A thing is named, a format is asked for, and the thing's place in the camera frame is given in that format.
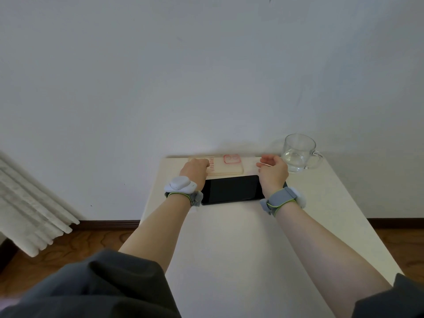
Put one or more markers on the person's right hand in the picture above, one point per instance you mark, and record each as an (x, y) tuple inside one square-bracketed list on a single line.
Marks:
[(273, 175)]

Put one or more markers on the person's left hand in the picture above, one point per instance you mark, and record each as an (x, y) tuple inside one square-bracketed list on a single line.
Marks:
[(195, 172)]

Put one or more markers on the person's left forearm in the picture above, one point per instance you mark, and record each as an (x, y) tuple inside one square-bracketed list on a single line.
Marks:
[(155, 231)]

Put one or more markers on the person's right forearm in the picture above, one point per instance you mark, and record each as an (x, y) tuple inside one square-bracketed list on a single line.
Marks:
[(331, 258)]

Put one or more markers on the clear phone case red print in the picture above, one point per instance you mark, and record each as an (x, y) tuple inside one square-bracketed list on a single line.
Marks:
[(228, 167)]

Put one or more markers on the glass mug with water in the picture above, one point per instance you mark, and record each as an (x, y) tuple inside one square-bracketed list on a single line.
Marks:
[(298, 152)]

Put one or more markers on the dark grey shirt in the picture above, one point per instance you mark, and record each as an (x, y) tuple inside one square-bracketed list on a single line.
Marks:
[(92, 291)]

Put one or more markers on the white curtain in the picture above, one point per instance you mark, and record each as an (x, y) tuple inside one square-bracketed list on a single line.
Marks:
[(26, 211)]

